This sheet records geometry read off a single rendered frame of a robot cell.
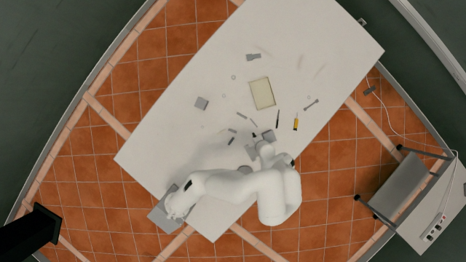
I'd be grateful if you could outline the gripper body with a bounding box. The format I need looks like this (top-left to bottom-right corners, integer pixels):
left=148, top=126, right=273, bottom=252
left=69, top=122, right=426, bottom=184
left=252, top=135, right=263, bottom=144

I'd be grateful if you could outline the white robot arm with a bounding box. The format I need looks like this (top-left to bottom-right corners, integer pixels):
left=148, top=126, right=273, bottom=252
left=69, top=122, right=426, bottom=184
left=165, top=140, right=302, bottom=226

